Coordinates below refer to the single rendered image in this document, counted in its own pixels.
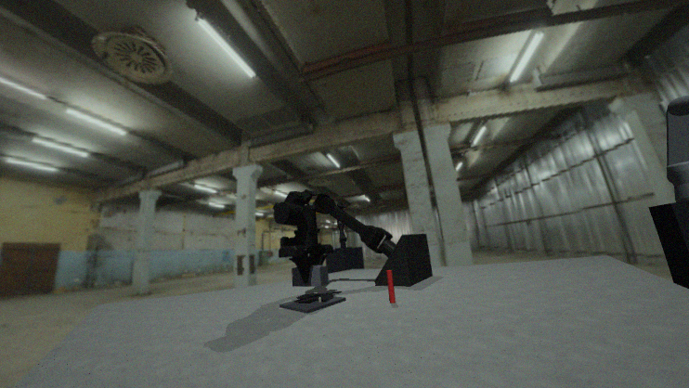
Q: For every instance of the red peg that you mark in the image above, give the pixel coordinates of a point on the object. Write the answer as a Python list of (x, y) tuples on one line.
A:
[(390, 285)]

